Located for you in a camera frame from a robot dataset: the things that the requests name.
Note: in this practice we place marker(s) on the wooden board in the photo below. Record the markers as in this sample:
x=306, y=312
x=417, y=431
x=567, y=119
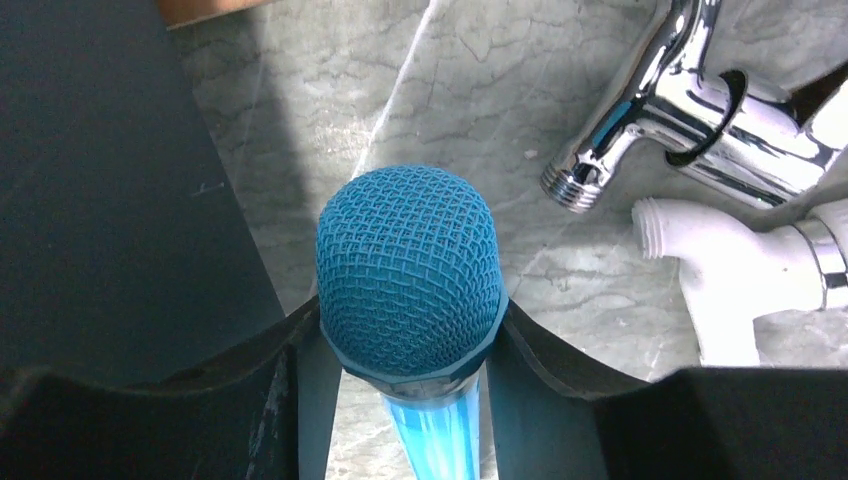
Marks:
x=179, y=13

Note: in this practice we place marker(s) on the white plastic faucet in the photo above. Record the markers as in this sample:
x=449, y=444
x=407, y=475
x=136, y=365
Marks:
x=731, y=275

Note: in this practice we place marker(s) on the blue black network switch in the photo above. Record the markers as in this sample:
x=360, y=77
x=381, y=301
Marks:
x=125, y=256

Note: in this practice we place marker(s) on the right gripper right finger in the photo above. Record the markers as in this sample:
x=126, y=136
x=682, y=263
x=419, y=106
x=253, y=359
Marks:
x=560, y=414

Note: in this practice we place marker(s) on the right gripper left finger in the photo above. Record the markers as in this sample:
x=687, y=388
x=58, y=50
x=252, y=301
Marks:
x=263, y=409

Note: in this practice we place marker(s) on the chrome faucet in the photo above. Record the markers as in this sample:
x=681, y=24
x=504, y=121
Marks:
x=748, y=139

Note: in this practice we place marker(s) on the blue microphone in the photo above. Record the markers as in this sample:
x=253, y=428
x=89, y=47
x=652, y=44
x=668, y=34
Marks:
x=411, y=298

